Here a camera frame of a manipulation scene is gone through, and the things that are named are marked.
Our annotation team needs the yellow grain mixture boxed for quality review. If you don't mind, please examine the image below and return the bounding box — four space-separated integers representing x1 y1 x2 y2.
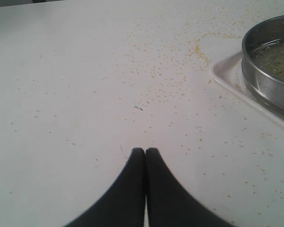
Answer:
253 40 284 81

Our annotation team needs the round stainless steel sieve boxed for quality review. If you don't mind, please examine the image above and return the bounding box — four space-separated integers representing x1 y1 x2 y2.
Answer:
241 15 284 112

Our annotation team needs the white plastic tray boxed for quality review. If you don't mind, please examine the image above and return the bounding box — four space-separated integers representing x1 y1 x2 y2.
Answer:
210 51 284 130

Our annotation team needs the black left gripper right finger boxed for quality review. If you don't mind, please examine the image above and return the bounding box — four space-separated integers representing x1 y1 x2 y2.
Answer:
145 148 232 227

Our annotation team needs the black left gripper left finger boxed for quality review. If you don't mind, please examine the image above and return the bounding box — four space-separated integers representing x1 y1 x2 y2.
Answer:
67 148 146 227

